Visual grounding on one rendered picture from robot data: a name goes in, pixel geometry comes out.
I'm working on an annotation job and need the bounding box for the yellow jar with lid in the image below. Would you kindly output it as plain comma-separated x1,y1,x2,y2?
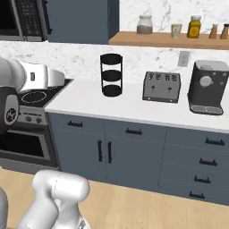
186,15,202,39

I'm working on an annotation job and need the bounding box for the tan shaker with pale top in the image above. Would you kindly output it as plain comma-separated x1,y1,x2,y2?
208,23,219,40

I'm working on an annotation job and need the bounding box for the blue-grey drawer front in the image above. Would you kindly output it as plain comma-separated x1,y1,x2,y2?
159,163,229,191
157,179,229,207
104,118,167,143
161,144,229,174
48,113,106,136
165,126,229,155

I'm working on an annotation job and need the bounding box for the black and steel microwave oven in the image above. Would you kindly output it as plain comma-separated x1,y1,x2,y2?
0,0,49,42

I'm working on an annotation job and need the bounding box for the grey wall socket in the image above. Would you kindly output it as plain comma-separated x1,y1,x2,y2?
177,50,191,68

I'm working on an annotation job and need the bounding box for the blue-grey cupboard door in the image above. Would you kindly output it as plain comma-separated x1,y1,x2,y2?
104,135,165,192
50,128,106,183

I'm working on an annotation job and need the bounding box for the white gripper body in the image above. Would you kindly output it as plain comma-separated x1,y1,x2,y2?
47,67,66,89

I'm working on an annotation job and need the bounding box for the black drawer handle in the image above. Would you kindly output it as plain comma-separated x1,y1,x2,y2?
66,120,84,128
199,157,218,167
193,174,212,184
188,191,206,200
124,127,143,136
205,137,226,147

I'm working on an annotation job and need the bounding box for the black cupboard door handle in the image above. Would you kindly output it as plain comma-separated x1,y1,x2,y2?
97,140,104,163
106,141,113,165

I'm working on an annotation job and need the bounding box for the pale cream cup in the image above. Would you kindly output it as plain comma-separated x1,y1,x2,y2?
170,22,183,39

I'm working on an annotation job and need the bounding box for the blue-grey wall cupboard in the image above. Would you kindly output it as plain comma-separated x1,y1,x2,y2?
44,0,121,46

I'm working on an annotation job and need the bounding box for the glass jar with brown contents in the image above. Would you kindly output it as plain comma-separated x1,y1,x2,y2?
136,14,154,35

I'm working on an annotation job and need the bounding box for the grey four-slot toaster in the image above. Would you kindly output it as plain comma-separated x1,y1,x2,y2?
141,71,182,104

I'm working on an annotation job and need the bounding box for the steel stove with black hob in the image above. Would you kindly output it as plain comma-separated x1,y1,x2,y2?
0,78,74,175

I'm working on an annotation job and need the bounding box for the tan shaker with dark top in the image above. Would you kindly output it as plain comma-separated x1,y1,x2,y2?
219,23,229,40

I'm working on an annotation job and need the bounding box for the oven door with dark window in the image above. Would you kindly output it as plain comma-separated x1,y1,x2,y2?
0,124,60,168

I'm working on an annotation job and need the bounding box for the black coffee machine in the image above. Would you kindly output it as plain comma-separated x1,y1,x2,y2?
187,59,229,116

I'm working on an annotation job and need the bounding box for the black three-tier stand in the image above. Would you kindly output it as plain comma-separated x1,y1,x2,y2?
99,53,123,98

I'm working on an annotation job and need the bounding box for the wooden wall shelf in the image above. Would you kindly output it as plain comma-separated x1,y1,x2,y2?
108,30,229,51

